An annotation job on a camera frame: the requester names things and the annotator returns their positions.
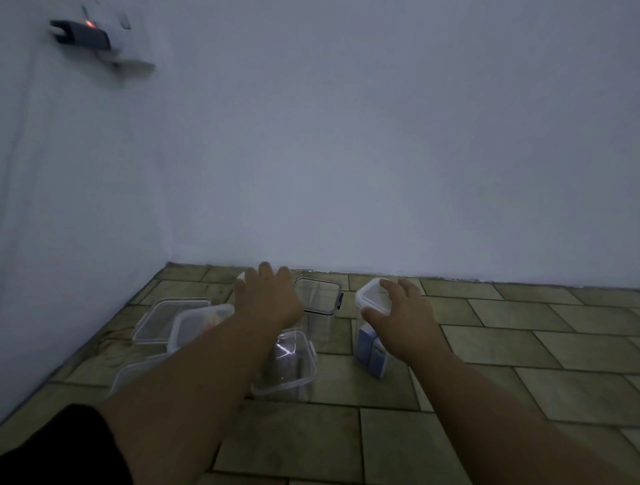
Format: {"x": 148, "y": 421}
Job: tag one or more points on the person's left hand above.
{"x": 270, "y": 300}

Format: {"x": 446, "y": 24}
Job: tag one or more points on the person's right hand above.
{"x": 415, "y": 330}

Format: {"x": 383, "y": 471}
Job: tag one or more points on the tall clear jar with box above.
{"x": 367, "y": 360}

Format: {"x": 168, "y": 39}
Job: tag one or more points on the small square clear container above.
{"x": 322, "y": 330}

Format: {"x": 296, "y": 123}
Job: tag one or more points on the medium clear container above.
{"x": 290, "y": 360}

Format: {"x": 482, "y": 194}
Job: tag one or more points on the large clear container one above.
{"x": 160, "y": 320}

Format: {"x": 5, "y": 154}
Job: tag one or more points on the large clear container two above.
{"x": 135, "y": 367}

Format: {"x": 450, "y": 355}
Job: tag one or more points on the person's left forearm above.
{"x": 190, "y": 399}

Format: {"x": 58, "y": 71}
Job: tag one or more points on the person's right forearm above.
{"x": 500, "y": 429}

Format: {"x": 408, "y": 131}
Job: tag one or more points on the black sleeve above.
{"x": 55, "y": 449}

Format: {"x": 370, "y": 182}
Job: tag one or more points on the black plug adapter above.
{"x": 82, "y": 35}

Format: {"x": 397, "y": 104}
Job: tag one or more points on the white wall socket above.
{"x": 130, "y": 35}

